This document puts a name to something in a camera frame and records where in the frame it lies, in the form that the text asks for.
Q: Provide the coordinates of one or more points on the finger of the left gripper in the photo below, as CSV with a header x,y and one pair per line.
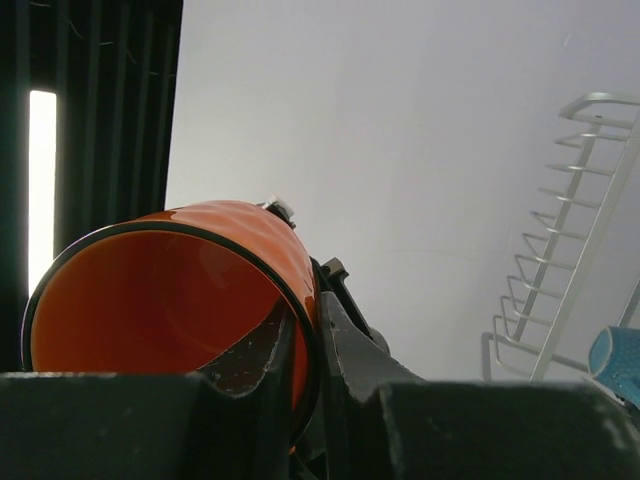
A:
x,y
332,277

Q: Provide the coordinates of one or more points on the orange mug black handle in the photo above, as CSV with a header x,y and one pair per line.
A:
x,y
171,291

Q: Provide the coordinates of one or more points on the blue speckled mug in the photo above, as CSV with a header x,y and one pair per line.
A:
x,y
613,361

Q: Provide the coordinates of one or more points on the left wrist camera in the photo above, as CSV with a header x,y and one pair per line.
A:
x,y
279,208

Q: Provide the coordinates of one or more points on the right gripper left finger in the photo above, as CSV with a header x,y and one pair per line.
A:
x,y
230,421

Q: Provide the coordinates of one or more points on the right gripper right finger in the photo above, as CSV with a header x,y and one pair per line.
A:
x,y
384,422

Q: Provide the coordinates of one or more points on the white wire dish rack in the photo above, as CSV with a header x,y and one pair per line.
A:
x,y
600,141

